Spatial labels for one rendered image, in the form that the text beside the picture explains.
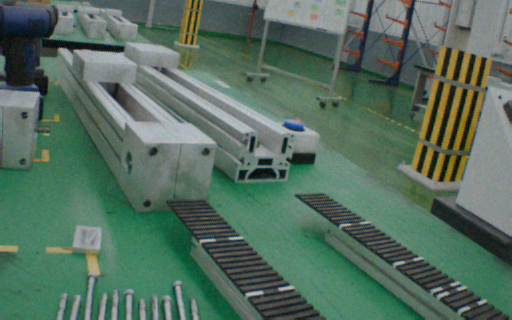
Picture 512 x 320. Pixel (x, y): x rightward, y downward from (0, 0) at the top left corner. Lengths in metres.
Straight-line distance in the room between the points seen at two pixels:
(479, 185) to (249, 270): 0.56
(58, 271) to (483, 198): 0.71
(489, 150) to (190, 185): 0.54
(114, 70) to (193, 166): 0.41
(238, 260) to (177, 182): 0.18
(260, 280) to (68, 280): 0.18
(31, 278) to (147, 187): 0.21
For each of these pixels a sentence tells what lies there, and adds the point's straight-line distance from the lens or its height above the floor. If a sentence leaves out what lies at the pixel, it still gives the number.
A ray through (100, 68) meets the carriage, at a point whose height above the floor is 0.89.
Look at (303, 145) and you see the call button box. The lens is 0.93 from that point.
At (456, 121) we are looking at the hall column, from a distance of 3.91.
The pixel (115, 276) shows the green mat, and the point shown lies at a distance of 0.49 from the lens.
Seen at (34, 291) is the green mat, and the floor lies 0.78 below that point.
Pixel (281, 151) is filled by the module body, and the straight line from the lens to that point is 0.81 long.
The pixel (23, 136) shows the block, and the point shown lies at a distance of 0.72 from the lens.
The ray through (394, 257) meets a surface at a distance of 0.57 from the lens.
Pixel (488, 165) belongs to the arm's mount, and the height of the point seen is 0.88.
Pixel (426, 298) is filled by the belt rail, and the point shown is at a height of 0.80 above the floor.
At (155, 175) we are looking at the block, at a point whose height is 0.83.
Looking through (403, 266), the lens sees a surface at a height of 0.81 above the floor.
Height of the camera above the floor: 1.05
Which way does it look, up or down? 16 degrees down
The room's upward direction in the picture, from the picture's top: 11 degrees clockwise
